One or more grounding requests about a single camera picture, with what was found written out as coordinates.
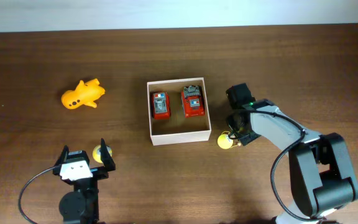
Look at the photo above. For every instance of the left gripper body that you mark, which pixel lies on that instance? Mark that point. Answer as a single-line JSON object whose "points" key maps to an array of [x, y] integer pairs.
{"points": [[98, 173]]}

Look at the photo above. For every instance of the red toy car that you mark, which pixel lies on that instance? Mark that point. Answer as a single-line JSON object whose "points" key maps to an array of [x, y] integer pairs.
{"points": [[161, 105]]}

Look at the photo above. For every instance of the yellow round toy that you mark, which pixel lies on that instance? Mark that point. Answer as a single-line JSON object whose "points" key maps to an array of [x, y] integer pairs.
{"points": [[97, 153]]}

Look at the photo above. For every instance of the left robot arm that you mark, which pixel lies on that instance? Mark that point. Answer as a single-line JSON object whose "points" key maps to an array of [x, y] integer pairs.
{"points": [[81, 205]]}

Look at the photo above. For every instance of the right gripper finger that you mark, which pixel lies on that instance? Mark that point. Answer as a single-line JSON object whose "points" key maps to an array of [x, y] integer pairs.
{"points": [[247, 137], [235, 122]]}

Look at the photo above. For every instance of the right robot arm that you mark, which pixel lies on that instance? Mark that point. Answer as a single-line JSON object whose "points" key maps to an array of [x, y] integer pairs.
{"points": [[322, 177]]}

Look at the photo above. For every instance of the white open cardboard box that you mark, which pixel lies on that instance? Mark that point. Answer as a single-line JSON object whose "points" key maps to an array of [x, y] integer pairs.
{"points": [[178, 128]]}

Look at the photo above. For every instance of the red grey toy truck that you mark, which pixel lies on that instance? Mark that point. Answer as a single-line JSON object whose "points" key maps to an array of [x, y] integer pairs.
{"points": [[192, 101]]}

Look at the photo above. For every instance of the orange rubber toy animal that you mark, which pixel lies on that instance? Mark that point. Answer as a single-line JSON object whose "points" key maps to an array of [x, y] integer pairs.
{"points": [[85, 94]]}

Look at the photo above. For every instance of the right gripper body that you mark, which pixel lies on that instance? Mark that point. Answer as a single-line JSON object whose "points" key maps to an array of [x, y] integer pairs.
{"points": [[246, 129]]}

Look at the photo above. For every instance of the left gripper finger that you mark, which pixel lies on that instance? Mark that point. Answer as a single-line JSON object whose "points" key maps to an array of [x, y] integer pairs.
{"points": [[106, 157], [63, 156]]}

